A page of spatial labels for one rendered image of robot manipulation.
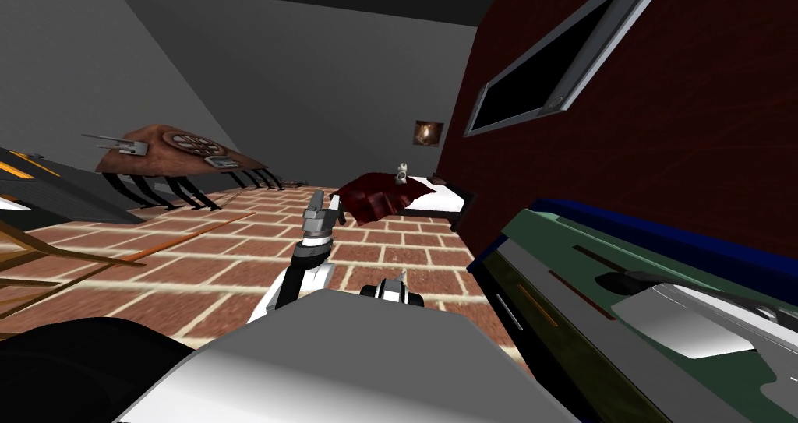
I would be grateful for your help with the brown table with black legs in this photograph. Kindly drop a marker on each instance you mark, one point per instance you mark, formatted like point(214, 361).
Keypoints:
point(168, 155)

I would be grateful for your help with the grey framed wall television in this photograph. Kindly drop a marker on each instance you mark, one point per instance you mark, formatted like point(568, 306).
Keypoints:
point(530, 80)

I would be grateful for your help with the green and blue counter cabinet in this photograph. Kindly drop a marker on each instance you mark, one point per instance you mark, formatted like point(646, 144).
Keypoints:
point(623, 348)

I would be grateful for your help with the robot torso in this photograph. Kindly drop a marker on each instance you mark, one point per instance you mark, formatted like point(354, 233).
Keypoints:
point(349, 360)

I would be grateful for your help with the small framed wall picture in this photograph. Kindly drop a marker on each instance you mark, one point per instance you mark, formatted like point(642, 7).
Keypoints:
point(428, 134)

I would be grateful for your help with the wooden chair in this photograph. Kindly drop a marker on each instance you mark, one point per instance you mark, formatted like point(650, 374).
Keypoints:
point(37, 248)

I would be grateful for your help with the black cabinet with orange stripes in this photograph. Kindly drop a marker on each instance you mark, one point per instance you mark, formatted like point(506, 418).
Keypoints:
point(56, 192)

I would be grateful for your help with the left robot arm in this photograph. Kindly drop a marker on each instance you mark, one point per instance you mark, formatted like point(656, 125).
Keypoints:
point(303, 272)

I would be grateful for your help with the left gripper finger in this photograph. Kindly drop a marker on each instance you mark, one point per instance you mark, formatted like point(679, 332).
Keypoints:
point(337, 210)
point(317, 200)

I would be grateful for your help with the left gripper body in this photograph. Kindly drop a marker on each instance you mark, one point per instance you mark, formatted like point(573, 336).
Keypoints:
point(315, 223)

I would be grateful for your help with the bed with red blanket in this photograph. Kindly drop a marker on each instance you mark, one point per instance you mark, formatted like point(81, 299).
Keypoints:
point(380, 197)

